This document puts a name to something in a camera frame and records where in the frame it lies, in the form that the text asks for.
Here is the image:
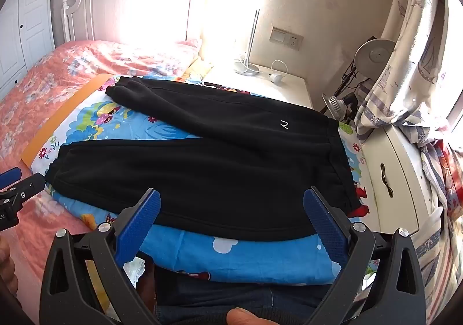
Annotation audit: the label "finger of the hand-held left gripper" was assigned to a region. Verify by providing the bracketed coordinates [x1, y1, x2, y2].
[0, 173, 46, 203]
[0, 167, 23, 187]

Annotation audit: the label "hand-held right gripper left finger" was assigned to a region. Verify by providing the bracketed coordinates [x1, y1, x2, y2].
[39, 188, 161, 325]

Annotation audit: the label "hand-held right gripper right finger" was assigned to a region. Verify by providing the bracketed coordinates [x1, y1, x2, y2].
[303, 187, 427, 325]

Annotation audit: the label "black pants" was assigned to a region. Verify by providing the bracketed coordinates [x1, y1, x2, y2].
[44, 75, 362, 242]

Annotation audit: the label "person's left hand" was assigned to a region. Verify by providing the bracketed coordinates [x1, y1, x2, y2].
[0, 237, 19, 297]

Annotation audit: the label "person's right hand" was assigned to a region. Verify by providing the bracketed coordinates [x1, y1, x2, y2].
[226, 307, 270, 325]

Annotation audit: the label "crumpled clear plastic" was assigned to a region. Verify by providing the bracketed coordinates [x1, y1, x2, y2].
[123, 256, 148, 288]

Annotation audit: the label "blue cartoon printed blanket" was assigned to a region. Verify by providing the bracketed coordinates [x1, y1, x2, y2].
[31, 74, 377, 286]

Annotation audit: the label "white cabinet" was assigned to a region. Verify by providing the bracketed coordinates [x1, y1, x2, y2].
[356, 122, 441, 236]

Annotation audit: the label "pink floral quilt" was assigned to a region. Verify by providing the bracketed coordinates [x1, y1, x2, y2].
[0, 40, 203, 325]

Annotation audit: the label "small desk fan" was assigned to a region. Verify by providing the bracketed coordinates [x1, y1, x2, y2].
[322, 93, 350, 120]

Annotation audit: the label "red striped cloth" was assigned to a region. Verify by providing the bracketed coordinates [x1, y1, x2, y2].
[432, 140, 463, 225]

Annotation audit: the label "white bedside table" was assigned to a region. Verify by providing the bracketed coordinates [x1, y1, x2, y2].
[201, 63, 313, 109]

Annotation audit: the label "white wardrobe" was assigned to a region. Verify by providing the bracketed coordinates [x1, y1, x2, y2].
[0, 0, 58, 101]

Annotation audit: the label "yellow printed pillow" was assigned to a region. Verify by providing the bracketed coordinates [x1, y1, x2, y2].
[183, 57, 215, 82]

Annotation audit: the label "pink floral pillow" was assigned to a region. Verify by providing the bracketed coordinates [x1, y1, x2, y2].
[109, 40, 203, 77]

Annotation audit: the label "patterned curtain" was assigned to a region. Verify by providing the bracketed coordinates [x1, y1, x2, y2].
[354, 0, 463, 311]

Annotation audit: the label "white wooden headboard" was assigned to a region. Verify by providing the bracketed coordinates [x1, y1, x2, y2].
[61, 0, 194, 52]

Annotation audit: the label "metal cabinet handle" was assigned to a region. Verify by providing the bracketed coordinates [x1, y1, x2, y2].
[380, 163, 394, 197]

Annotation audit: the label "black cable bundle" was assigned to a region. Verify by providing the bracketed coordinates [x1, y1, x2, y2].
[339, 61, 364, 120]

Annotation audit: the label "white charger with cable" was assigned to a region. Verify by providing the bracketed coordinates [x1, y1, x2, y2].
[204, 0, 262, 77]
[268, 59, 289, 84]

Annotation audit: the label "white wall socket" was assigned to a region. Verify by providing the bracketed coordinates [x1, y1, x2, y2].
[288, 33, 305, 51]

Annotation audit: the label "grey wall switch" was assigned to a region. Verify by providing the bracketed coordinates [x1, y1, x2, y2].
[271, 27, 291, 44]

